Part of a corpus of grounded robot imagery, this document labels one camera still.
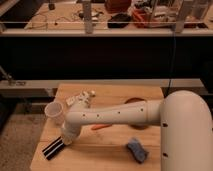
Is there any translucent plastic cup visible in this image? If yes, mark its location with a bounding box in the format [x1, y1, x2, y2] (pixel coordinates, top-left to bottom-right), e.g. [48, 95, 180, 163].
[44, 101, 64, 125]

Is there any red container top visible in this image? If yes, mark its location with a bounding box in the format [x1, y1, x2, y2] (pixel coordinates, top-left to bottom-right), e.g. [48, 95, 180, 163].
[105, 0, 131, 13]

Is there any orange toy carrot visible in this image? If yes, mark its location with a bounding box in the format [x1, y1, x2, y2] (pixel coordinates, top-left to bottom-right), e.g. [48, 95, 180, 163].
[91, 124, 112, 131]

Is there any black striped eraser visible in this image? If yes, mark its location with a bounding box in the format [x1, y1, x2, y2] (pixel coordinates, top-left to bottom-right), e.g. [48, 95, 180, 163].
[42, 137, 65, 160]

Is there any red box on bench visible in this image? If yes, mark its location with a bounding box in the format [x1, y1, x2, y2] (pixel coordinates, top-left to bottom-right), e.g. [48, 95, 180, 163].
[132, 9, 157, 28]

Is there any black bowl on bench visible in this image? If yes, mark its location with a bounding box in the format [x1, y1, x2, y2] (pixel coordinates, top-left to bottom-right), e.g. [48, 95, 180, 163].
[107, 13, 131, 28]

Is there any white tube with cap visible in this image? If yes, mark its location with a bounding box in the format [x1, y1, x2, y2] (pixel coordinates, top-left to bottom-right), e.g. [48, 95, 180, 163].
[66, 90, 95, 106]

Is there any grey metal post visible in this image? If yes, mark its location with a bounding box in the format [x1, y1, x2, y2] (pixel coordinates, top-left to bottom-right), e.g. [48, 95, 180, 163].
[82, 0, 93, 34]
[174, 0, 192, 33]

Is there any grey metal post right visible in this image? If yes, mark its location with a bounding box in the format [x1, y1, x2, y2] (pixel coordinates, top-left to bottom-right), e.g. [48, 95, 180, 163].
[174, 0, 192, 33]

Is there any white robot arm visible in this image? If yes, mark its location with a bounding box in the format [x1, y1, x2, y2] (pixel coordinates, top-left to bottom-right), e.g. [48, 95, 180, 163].
[61, 90, 213, 171]

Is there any blue grey sponge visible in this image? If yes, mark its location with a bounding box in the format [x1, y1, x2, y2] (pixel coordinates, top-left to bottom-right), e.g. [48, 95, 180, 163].
[126, 138, 149, 164]

